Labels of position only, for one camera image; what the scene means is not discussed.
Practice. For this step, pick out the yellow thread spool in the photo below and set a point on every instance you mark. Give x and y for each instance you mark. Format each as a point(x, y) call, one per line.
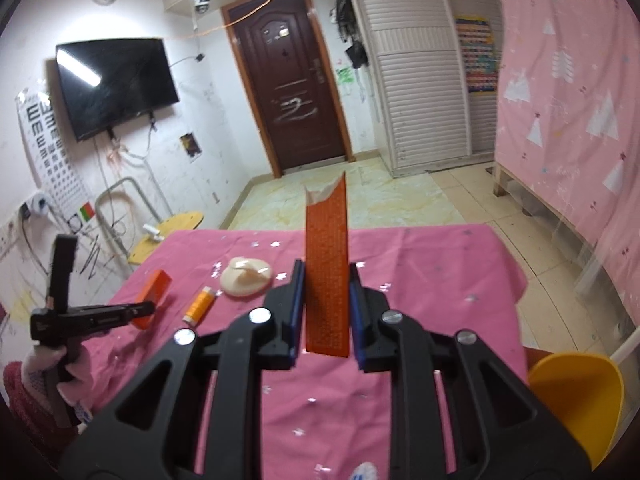
point(199, 305)

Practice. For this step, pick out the wooden bed frame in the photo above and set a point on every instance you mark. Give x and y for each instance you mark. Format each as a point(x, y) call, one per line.
point(498, 180)

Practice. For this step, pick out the pink star tablecloth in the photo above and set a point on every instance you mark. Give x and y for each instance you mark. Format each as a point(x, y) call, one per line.
point(425, 270)

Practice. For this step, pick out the small white bottle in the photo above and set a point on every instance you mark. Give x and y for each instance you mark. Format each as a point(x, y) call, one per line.
point(153, 232)

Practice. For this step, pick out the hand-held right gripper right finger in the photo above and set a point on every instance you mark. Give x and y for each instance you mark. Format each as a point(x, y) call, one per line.
point(355, 320)

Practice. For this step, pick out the round wooden stool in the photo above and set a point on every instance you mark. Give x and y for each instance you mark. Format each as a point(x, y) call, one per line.
point(175, 222)

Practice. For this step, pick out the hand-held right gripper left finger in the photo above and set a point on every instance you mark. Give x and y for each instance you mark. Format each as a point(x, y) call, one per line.
point(299, 310)

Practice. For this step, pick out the black wall television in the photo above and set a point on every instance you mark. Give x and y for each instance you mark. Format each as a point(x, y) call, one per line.
point(115, 85)

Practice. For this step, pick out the dark brown door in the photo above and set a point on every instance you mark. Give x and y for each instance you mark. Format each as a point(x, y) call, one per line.
point(290, 85)

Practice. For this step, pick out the orange box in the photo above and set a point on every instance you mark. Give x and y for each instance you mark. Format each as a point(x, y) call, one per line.
point(157, 287)

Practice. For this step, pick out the pink tree-print curtain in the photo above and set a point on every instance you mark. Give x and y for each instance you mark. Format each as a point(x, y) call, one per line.
point(565, 110)

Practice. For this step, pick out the yellow plastic bin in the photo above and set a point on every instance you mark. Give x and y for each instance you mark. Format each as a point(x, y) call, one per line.
point(575, 400)

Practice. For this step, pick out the cream round pad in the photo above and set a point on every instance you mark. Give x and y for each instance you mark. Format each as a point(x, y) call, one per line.
point(240, 285)

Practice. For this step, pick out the black hanging bag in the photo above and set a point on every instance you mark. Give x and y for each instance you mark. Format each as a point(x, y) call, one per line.
point(356, 55)

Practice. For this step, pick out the person's right hand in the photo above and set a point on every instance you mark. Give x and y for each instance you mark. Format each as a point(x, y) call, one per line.
point(365, 474)

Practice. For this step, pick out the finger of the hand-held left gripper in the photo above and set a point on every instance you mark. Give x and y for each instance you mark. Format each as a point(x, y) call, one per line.
point(115, 317)

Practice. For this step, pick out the colourful chart poster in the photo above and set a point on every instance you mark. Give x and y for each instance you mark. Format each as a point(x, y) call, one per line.
point(475, 55)

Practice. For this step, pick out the eye chart poster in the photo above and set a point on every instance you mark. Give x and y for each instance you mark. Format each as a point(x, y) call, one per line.
point(50, 150)

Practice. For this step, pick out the wall socket with charger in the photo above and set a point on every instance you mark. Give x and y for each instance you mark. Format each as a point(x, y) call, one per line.
point(35, 206)

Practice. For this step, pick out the person's left forearm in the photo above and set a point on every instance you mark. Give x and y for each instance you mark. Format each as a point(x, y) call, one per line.
point(25, 410)

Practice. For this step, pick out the grey metal tube frame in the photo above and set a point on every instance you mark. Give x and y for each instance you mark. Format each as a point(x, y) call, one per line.
point(102, 200)

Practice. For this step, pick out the small dark wall picture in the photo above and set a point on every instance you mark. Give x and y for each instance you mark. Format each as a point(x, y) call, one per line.
point(190, 145)

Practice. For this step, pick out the white louvred wardrobe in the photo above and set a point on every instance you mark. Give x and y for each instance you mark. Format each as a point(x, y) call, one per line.
point(415, 85)

